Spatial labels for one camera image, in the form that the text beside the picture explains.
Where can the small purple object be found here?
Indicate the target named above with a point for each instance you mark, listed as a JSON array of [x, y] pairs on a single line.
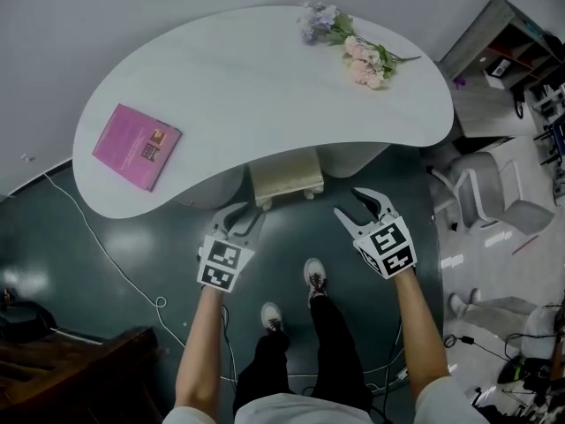
[[459, 82]]

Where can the grey armchair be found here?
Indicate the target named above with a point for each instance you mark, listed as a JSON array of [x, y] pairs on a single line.
[[494, 192]]

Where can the person's white shirt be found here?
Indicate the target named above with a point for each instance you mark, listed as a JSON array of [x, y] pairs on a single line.
[[309, 411]]

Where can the person's left leg black trousers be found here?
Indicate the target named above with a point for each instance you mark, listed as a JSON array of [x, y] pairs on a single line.
[[260, 369]]

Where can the person's right leg black trousers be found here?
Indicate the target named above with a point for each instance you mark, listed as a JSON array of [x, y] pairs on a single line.
[[337, 351]]

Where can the grey wooden shelf unit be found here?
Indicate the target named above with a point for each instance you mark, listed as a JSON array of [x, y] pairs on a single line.
[[494, 60]]

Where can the pink artificial flower bunch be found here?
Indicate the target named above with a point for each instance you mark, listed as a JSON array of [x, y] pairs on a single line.
[[366, 62]]

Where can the pink book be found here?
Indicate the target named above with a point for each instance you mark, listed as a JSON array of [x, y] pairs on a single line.
[[134, 146]]

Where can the grey table pedestal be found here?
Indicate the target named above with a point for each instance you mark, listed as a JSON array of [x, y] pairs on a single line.
[[348, 159]]

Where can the person's left white shoe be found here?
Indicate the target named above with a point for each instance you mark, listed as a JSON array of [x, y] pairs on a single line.
[[271, 316]]

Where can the person's right forearm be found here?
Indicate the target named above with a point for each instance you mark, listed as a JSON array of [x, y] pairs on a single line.
[[419, 334]]

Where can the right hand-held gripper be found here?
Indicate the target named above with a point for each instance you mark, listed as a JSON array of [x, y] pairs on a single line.
[[390, 247]]

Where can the dark brown wooden cabinet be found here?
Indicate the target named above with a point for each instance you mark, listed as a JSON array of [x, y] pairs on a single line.
[[75, 378]]

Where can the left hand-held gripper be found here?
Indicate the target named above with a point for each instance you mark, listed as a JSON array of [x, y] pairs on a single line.
[[223, 261]]

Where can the person's right white shoe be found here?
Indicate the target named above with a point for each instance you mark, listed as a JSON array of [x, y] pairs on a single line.
[[315, 278]]

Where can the black bag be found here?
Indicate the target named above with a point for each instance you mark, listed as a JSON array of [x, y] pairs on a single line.
[[22, 320]]

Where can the beige cushioned stool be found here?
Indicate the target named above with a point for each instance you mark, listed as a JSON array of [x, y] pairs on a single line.
[[284, 176]]

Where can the person's leg black trousers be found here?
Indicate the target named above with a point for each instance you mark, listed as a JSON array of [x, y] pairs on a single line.
[[337, 351], [260, 369]]

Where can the white power strip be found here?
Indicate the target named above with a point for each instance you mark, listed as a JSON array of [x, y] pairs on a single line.
[[402, 373]]

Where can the red thin stick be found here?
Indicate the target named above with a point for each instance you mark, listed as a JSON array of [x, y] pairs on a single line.
[[525, 245]]

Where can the person's white shoe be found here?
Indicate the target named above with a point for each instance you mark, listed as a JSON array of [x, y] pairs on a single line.
[[315, 278], [271, 316]]

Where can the person's left forearm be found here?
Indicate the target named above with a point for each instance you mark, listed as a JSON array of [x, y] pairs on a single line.
[[198, 351]]

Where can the white kidney-shaped table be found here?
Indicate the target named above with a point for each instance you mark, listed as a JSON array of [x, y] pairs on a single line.
[[247, 86]]

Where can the purple artificial flower bunch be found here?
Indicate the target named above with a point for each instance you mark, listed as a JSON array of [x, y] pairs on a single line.
[[321, 21]]

